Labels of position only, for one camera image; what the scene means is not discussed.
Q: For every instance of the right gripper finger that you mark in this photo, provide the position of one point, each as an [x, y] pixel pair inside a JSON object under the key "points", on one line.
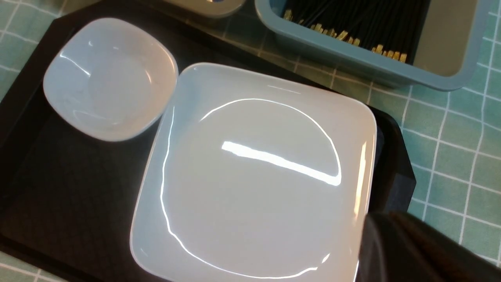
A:
{"points": [[398, 247]]}

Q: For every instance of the white square rice plate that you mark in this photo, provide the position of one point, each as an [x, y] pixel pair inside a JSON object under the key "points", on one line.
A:
{"points": [[253, 178]]}

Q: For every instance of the teal checked tablecloth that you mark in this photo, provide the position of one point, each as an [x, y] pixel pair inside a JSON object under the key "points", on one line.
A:
{"points": [[453, 138]]}

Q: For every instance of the blue-grey plastic bin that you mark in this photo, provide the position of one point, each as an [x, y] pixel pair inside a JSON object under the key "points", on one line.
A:
{"points": [[447, 53]]}

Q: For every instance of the bundle of black chopsticks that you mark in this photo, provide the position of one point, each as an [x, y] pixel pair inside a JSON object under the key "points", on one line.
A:
{"points": [[391, 28]]}

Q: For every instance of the brown plastic bin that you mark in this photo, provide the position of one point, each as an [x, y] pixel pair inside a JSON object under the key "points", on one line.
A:
{"points": [[209, 8]]}

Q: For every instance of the black serving tray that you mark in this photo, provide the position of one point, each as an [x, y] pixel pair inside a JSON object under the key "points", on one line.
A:
{"points": [[68, 199]]}

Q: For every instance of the white bowl upper on tray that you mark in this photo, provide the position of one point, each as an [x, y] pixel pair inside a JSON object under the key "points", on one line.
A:
{"points": [[111, 80]]}

